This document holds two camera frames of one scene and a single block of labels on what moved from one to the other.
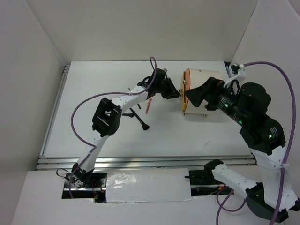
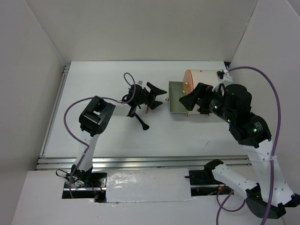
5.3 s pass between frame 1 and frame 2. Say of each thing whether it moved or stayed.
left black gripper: moved
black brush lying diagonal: stayed
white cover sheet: stayed
